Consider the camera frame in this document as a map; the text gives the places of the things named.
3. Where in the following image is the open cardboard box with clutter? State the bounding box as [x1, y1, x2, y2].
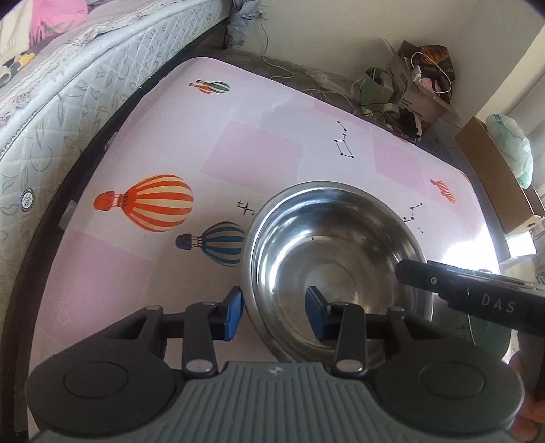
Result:
[384, 39, 460, 126]

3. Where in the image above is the grey purple blanket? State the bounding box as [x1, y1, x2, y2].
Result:
[225, 0, 268, 50]

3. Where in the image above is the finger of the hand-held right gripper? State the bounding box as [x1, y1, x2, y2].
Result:
[395, 258, 456, 308]

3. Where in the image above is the white cable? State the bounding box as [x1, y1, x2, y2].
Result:
[258, 6, 362, 116]

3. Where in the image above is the person's right hand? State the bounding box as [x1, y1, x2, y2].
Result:
[509, 349, 545, 443]

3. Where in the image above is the pink duvet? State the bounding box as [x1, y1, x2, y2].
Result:
[26, 0, 91, 48]

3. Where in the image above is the long shallow cardboard box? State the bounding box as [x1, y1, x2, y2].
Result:
[455, 116, 545, 236]

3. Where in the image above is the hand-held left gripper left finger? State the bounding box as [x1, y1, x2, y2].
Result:
[104, 286, 244, 378]

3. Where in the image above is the small steel bowl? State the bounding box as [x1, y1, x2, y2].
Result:
[240, 181, 435, 364]

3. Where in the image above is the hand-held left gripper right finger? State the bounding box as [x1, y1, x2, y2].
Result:
[306, 286, 431, 378]

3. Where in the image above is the beige garment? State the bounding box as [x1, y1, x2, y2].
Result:
[0, 6, 40, 65]

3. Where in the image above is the pink balloon print table cover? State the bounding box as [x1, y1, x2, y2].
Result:
[26, 55, 499, 443]

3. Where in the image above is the grey quilted mattress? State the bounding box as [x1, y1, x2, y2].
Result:
[0, 0, 233, 277]

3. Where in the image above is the tape roll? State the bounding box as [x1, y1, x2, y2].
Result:
[380, 102, 402, 125]

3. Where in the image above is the green paper bag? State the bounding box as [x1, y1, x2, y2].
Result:
[350, 67, 401, 108]

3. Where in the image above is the pale green plastic bag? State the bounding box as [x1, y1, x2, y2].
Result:
[485, 113, 535, 189]

